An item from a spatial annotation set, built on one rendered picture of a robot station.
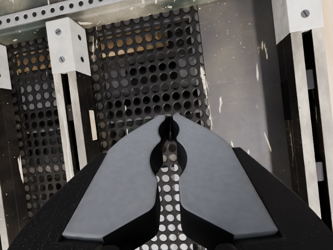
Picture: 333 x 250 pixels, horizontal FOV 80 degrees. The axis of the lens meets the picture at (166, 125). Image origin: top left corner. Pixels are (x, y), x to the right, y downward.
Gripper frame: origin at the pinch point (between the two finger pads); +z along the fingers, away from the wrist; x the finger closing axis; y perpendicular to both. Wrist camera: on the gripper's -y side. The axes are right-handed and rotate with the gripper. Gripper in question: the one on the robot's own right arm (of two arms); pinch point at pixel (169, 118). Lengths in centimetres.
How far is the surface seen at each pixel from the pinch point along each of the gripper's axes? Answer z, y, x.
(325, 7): 39, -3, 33
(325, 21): 38, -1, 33
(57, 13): 44, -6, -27
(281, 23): 36.7, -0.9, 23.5
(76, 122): 29.5, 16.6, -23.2
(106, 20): 46.1, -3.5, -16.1
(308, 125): 23.3, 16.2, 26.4
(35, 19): 45, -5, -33
